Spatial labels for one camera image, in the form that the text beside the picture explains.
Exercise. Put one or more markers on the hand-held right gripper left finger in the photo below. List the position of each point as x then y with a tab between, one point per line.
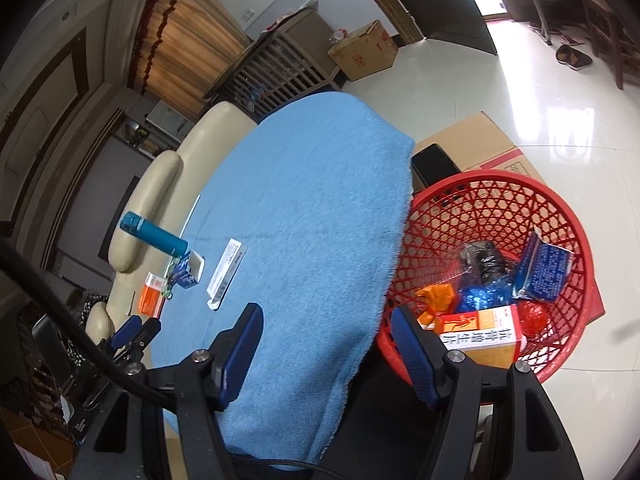
240	355

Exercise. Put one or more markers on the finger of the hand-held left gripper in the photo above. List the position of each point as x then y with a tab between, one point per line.
147	335
127	330

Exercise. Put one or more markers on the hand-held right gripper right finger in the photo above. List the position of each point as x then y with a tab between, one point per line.
415	355

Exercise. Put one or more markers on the orange packet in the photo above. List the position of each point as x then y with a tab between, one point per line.
440	300

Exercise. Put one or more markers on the large white orange box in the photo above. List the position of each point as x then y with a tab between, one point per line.
480	335

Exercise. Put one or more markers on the small blue white box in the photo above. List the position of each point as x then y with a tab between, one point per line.
187	270

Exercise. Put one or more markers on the long white box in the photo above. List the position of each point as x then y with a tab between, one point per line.
225	272

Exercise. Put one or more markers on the red plastic bag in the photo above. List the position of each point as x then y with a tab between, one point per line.
534	317

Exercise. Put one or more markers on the blue foil packet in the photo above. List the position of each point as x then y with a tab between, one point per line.
547	267

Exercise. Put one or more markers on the red plastic mesh basket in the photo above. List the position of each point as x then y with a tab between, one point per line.
500	200

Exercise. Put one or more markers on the orange and white carton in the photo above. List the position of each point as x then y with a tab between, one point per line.
149	300

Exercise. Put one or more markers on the black white spotted cloth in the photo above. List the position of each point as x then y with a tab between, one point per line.
87	305

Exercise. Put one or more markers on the pile of green wrapped candies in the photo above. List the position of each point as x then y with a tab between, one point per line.
168	290

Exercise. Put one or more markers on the dark bag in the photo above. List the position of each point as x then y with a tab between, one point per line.
50	350

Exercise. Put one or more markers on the blue plastic bag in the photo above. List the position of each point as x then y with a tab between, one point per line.
482	297

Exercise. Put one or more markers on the teal thermos bottle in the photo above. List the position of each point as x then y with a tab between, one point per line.
155	234

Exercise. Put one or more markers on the black plastic bag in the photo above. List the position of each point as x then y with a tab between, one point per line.
482	260

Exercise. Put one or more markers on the blue terry table cloth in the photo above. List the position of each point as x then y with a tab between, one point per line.
300	185

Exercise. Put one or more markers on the black rectangular case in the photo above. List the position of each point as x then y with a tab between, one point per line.
435	165

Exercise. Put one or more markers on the dark display cabinet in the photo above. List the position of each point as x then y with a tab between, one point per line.
139	137

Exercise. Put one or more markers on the cream leather sofa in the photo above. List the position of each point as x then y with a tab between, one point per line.
200	140

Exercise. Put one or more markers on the white refrigerator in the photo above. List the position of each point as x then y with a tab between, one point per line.
167	117

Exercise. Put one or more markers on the large cardboard box red print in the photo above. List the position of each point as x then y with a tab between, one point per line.
475	140

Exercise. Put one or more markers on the wooden slatted crib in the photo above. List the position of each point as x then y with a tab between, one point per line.
280	70

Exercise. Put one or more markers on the tan curtain with red trim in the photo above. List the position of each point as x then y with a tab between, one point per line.
195	45

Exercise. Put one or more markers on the small cardboard box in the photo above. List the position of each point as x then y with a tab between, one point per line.
365	52

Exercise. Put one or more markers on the small clear container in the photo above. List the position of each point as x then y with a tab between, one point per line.
338	36

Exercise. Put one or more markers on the dark slipper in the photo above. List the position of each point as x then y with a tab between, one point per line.
581	60
567	54

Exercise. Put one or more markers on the dark door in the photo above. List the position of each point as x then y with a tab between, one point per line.
450	5

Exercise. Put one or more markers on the white wall socket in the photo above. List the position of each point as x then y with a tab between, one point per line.
248	15

